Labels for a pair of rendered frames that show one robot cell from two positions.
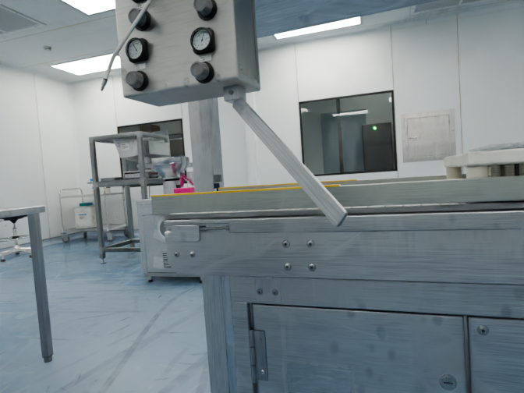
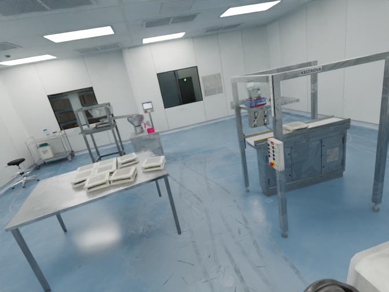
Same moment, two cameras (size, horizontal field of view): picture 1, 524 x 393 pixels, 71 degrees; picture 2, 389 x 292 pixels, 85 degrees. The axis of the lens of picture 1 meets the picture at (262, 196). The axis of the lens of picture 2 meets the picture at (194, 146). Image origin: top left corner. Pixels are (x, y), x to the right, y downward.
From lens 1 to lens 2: 243 cm
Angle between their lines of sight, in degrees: 30
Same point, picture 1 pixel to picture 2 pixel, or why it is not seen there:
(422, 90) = (208, 65)
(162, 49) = (259, 121)
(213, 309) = (243, 157)
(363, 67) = (183, 55)
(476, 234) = (293, 137)
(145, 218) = (136, 144)
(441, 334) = (288, 149)
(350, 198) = not seen: hidden behind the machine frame
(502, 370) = (293, 151)
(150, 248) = not seen: hidden behind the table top
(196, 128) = (239, 125)
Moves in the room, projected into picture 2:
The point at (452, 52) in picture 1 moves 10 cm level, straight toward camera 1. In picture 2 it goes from (217, 48) to (217, 48)
